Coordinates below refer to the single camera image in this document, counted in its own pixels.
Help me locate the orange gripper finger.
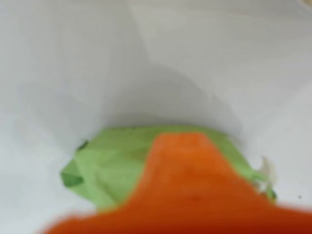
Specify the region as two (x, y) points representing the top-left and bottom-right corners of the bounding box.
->
(41, 132), (312, 234)

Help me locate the green paper-wrapped package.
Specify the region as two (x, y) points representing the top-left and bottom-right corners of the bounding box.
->
(60, 125), (278, 212)

